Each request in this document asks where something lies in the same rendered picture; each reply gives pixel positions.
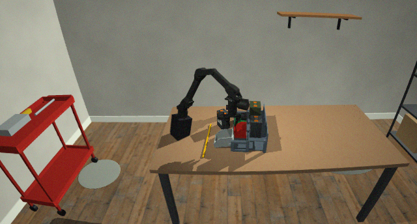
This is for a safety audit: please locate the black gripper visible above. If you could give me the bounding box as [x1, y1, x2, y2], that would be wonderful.
[218, 108, 247, 127]

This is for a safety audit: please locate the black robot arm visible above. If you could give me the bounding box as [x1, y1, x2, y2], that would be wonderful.
[177, 68, 250, 119]

